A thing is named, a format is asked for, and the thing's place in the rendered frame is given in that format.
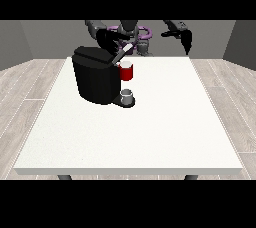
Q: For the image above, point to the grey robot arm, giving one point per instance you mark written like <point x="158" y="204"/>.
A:
<point x="176" y="24"/>
<point x="95" y="25"/>

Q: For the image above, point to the red pod holder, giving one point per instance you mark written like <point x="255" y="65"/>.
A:
<point x="126" y="73"/>

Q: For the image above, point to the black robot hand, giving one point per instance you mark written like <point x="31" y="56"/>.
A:
<point x="186" y="38"/>
<point x="107" y="38"/>

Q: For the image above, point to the black coffee machine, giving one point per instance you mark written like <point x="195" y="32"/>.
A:
<point x="95" y="78"/>

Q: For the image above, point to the small grey cup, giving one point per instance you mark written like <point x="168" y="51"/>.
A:
<point x="127" y="97"/>

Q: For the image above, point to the pale grey machine lid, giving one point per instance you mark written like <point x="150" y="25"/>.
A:
<point x="124" y="51"/>

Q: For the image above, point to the grey robot trunk purple rings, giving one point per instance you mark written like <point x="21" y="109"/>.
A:
<point x="130" y="27"/>

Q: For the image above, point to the dark table leg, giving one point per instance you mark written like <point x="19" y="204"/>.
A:
<point x="64" y="177"/>
<point x="191" y="177"/>

